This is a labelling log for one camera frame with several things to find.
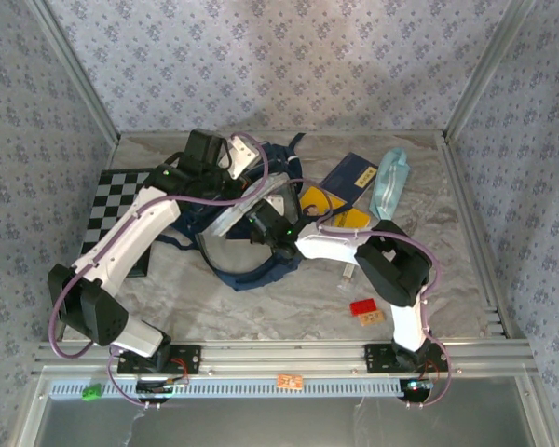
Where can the navy blue backpack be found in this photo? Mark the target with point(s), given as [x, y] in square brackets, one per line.
[233, 251]

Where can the blue book with yellow label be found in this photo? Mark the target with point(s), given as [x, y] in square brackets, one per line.
[349, 174]

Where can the light blue pencil case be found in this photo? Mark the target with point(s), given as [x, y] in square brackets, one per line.
[389, 181]

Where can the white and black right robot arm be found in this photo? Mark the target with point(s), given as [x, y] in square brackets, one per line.
[331, 244]

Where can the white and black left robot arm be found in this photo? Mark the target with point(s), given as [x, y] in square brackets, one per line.
[130, 233]

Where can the small clear tube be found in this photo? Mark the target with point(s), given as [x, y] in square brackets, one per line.
[348, 278]

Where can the black and grey chessboard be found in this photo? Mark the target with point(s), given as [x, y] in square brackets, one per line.
[102, 205]

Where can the red plastic block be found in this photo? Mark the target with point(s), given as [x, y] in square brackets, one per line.
[363, 307]

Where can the orange block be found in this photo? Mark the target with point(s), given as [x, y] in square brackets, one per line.
[372, 319]

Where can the orange tag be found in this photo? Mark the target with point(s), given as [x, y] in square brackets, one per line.
[289, 382]

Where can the grey metal sheet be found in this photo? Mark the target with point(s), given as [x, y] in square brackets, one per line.
[279, 423]

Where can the green plastic clip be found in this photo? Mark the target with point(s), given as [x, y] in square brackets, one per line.
[91, 392]

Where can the aluminium mounting rail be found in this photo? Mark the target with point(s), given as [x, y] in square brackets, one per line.
[279, 358]

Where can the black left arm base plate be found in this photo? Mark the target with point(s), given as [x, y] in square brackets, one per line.
[191, 358]

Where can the aluminium frame post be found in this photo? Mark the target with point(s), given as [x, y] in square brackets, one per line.
[81, 79]
[482, 77]

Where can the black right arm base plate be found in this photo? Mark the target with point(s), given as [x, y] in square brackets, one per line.
[377, 358]

